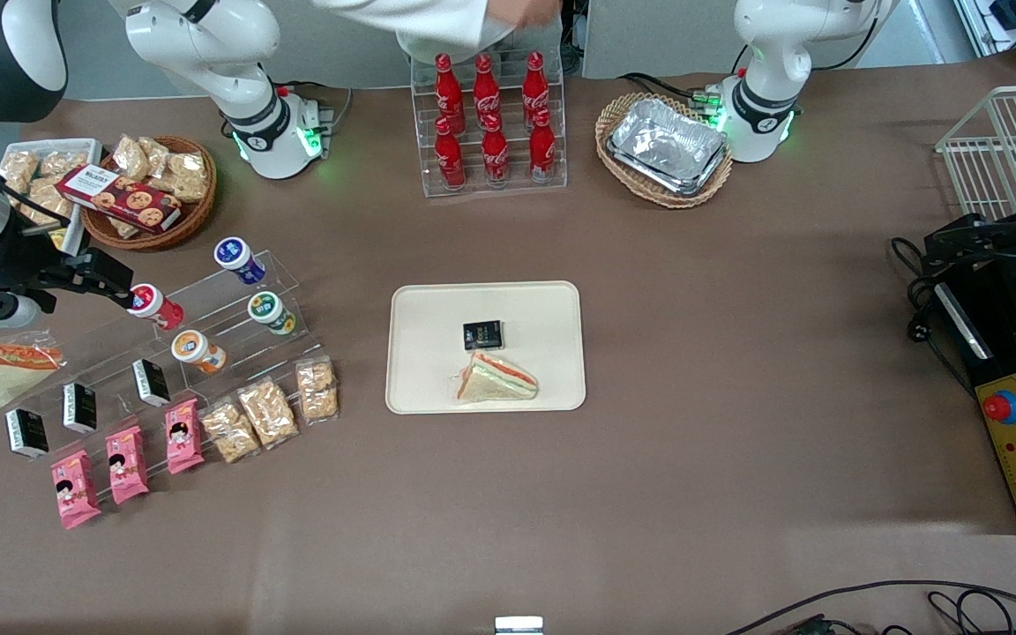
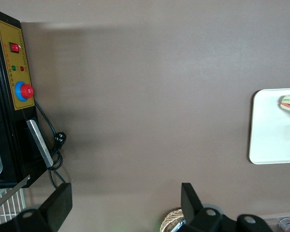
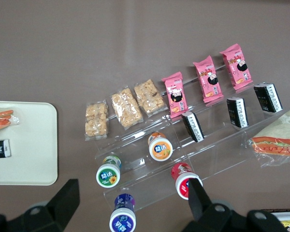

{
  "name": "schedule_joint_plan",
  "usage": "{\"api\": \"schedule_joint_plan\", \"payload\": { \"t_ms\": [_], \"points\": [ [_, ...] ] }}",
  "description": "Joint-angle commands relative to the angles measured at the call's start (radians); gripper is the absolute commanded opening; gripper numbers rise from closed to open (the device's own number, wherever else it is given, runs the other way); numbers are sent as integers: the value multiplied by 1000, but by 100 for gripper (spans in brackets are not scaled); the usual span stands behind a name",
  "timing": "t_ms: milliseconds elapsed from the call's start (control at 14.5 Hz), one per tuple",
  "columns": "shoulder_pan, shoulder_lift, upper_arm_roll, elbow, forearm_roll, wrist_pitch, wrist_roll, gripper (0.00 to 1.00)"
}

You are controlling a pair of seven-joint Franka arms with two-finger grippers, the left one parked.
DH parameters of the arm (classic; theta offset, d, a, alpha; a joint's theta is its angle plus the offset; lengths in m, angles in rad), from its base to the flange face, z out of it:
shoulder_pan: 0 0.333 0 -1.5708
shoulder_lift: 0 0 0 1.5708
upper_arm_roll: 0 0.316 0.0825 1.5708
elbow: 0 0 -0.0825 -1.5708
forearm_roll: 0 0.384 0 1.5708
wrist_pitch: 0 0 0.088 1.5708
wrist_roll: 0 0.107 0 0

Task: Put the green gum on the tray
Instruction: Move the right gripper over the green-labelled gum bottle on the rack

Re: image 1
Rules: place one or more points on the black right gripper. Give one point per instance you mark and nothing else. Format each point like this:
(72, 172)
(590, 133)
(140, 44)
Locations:
(25, 262)

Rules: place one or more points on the green gum bottle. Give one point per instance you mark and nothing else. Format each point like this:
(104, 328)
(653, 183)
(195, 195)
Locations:
(271, 312)

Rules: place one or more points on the white sleeved forearm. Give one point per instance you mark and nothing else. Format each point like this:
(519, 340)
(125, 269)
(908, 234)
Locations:
(437, 22)

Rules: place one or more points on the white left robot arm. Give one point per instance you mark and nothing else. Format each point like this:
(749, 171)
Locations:
(768, 79)

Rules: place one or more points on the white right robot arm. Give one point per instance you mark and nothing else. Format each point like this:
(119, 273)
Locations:
(208, 40)

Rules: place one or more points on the red gum bottle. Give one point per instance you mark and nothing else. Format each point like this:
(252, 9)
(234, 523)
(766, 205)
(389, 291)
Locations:
(155, 306)

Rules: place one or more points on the black gum box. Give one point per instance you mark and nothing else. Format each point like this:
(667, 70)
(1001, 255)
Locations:
(151, 383)
(79, 407)
(26, 433)
(482, 335)

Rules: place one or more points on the orange gum bottle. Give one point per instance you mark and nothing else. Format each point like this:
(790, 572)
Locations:
(197, 350)

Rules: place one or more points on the blue gum bottle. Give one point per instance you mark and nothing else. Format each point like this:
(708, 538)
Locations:
(238, 258)

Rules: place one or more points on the beige plastic tray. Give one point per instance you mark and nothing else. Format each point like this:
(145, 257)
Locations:
(437, 353)

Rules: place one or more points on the person's hand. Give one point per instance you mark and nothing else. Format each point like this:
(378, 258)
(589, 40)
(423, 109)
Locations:
(521, 11)

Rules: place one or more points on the yellow snack pack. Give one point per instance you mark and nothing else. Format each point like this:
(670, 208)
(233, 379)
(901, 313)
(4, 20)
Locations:
(58, 238)

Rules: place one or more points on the red cookie box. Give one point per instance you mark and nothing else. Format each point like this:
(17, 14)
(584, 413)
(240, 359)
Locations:
(120, 198)

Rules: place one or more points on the clear bag of crackers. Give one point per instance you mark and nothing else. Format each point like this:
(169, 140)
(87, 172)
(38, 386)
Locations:
(189, 176)
(267, 413)
(230, 431)
(130, 157)
(18, 169)
(157, 152)
(63, 163)
(48, 201)
(317, 390)

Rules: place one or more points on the wicker basket with snacks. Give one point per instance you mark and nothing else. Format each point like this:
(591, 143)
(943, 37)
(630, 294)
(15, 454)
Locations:
(190, 216)

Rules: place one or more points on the white plastic snack bin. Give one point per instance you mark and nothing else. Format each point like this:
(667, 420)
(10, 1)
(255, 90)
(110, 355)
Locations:
(76, 145)

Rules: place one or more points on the wrapped triangle sandwich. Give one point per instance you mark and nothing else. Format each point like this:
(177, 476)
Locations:
(495, 379)
(5, 375)

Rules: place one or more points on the clear acrylic tiered stand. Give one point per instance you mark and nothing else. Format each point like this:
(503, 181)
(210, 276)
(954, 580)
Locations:
(243, 353)

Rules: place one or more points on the pink snack pack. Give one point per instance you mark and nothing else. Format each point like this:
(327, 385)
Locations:
(183, 437)
(126, 465)
(75, 490)

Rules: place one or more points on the red emergency stop button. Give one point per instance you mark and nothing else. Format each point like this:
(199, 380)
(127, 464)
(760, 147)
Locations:
(1002, 407)

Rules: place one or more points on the red cola bottle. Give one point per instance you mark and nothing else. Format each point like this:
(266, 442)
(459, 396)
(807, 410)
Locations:
(496, 154)
(446, 88)
(450, 159)
(542, 145)
(534, 84)
(485, 88)

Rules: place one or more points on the stacked aluminium foil trays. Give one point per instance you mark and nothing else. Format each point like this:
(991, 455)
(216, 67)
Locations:
(668, 145)

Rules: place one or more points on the wicker basket with foil trays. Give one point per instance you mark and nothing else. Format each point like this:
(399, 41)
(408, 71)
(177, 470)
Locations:
(614, 168)

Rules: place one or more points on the clear acrylic bottle rack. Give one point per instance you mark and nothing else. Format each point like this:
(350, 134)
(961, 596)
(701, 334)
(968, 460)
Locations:
(552, 172)

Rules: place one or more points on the small white device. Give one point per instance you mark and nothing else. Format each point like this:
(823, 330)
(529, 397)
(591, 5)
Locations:
(519, 625)

